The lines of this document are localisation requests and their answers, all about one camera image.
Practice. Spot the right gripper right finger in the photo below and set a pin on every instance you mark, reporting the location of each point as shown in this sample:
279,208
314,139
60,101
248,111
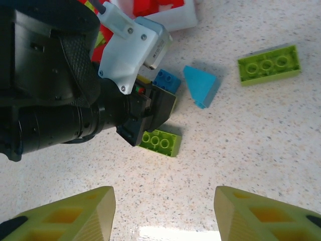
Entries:
263,221

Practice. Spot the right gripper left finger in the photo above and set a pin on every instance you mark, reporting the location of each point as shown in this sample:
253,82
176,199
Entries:
62,221

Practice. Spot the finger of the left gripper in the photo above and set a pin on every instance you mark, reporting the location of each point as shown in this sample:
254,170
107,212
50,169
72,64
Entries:
161,108
131,133

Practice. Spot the small green lego brick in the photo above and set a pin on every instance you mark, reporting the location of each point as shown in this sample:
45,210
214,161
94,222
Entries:
99,40

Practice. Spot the red lego brick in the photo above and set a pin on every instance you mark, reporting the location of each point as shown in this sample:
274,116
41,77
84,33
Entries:
144,7
173,2

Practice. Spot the blue lego brick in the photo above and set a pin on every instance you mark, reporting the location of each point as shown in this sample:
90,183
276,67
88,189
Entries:
166,79

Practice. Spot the blue wedge lego piece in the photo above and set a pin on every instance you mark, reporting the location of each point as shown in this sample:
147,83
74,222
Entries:
198,82

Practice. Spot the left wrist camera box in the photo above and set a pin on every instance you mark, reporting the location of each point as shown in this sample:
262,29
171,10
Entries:
125,50

